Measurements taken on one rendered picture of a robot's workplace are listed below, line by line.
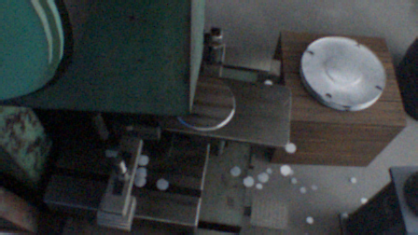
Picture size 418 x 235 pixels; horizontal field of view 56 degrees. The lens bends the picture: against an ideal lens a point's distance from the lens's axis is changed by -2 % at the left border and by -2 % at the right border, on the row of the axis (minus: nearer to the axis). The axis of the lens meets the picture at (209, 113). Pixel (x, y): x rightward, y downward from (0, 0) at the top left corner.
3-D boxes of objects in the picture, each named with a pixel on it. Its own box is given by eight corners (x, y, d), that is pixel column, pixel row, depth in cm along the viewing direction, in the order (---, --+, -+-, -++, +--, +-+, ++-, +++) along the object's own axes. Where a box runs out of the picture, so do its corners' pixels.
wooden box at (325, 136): (353, 89, 179) (384, 36, 149) (367, 167, 160) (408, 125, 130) (264, 84, 178) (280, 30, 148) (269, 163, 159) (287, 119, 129)
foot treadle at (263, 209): (285, 205, 139) (288, 200, 135) (283, 234, 134) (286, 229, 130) (118, 179, 141) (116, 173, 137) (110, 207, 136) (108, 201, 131)
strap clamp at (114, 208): (148, 150, 82) (145, 126, 74) (130, 231, 74) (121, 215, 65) (120, 145, 83) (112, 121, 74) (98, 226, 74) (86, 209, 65)
